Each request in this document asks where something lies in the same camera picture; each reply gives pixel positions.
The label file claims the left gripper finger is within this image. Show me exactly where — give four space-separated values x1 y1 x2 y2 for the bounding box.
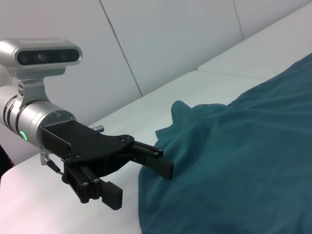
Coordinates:
62 162 125 211
131 140 176 180

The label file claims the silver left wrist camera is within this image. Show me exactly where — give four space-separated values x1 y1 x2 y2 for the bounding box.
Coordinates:
0 38 83 70

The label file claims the silver left camera bracket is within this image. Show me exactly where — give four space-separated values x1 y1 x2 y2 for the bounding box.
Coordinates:
7 67 67 108

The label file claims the black panel with red marks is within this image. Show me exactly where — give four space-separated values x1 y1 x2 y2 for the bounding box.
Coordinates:
0 143 15 176

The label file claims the thin left gripper cable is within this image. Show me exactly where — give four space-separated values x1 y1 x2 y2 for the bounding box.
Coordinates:
46 159 65 176

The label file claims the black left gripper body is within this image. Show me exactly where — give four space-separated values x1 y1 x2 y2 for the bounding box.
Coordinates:
39 119 135 178

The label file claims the teal blue shirt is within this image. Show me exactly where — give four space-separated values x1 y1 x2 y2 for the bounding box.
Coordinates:
137 52 312 234

